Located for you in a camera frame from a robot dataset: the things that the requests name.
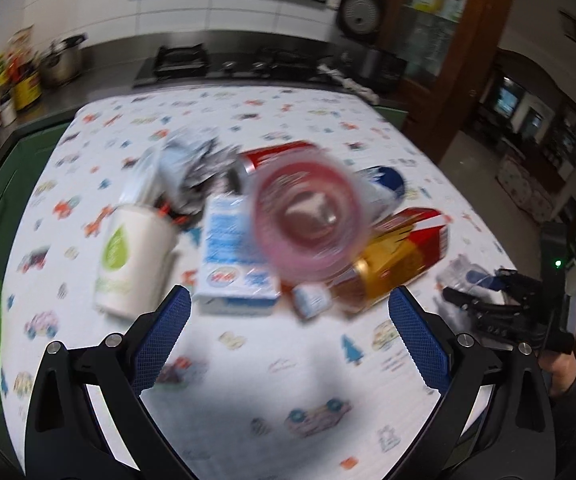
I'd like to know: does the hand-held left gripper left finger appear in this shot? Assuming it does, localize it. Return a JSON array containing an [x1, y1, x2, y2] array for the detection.
[[24, 284, 203, 480]]

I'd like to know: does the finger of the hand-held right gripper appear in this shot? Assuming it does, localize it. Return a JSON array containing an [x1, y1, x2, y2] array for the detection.
[[467, 269, 543, 306], [442, 286, 525, 322]]

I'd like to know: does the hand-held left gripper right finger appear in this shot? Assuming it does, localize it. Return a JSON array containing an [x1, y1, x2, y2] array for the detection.
[[375, 285, 556, 480]]

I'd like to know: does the clear plastic wrapper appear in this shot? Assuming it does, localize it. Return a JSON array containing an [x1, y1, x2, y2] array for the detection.
[[435, 255, 499, 302]]

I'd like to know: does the white paper cup green leaf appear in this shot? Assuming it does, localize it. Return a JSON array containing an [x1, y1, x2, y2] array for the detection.
[[92, 204, 179, 318]]

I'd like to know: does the blue white milk carton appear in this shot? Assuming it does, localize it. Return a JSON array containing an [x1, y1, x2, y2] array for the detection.
[[193, 194, 282, 316]]

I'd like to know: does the blue white packet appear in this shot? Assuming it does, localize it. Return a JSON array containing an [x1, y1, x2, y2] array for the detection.
[[355, 165, 407, 222]]

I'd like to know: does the pink clear plastic cup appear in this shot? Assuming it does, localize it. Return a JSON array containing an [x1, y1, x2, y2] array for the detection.
[[250, 152, 369, 283]]

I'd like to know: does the red soda can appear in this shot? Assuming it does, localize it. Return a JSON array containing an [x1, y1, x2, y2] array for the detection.
[[233, 141, 319, 191]]

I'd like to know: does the person's right hand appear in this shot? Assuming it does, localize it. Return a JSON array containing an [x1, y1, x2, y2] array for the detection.
[[540, 351, 576, 398]]

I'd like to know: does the printed white tablecloth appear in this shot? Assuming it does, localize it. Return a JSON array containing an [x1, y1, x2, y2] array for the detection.
[[0, 85, 524, 480]]

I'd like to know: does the dark shelf unit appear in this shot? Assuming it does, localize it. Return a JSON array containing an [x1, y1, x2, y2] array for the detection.
[[478, 50, 576, 181]]

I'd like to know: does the crumpled silver foil wrapper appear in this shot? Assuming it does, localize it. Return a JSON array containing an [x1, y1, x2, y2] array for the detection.
[[158, 127, 241, 217]]

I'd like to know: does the green kitchen cabinet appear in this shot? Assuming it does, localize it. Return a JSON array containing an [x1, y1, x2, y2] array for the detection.
[[0, 120, 76, 241]]

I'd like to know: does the white rag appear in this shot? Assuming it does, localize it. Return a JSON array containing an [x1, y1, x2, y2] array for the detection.
[[318, 62, 379, 102]]

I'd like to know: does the wooden glass door cabinet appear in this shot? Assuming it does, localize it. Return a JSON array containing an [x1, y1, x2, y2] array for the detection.
[[378, 0, 519, 161]]

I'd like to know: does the white jar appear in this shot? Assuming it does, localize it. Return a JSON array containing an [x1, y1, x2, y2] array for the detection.
[[0, 95, 18, 128]]

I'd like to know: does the yellow condiment tin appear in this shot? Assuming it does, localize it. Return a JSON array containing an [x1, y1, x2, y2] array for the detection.
[[12, 67, 43, 111]]

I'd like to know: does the black gas stove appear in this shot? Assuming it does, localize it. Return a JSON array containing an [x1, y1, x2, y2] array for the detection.
[[132, 45, 349, 88]]

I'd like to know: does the steel pressure cooker pot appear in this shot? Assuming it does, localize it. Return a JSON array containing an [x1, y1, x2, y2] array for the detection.
[[40, 35, 88, 88]]

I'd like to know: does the black rice cooker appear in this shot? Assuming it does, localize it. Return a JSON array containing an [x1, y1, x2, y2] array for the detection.
[[337, 0, 385, 38]]

